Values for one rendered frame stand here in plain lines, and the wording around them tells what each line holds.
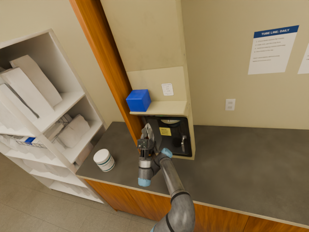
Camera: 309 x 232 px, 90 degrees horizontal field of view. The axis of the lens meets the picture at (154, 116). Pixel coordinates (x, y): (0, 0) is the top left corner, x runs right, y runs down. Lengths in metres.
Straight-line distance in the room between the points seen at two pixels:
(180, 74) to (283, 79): 0.79
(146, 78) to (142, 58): 0.11
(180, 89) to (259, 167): 0.79
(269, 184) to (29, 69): 2.05
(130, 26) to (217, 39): 0.61
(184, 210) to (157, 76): 0.63
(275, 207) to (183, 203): 0.62
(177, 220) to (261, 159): 0.83
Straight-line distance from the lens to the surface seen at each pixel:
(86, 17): 0.83
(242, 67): 1.27
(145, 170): 0.93
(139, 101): 0.83
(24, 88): 1.64
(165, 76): 0.83
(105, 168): 1.41
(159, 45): 0.78
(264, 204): 1.20
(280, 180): 1.30
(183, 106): 0.84
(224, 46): 1.20
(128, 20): 0.80
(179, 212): 0.73
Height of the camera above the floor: 2.01
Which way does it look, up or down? 37 degrees down
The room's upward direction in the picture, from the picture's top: 17 degrees counter-clockwise
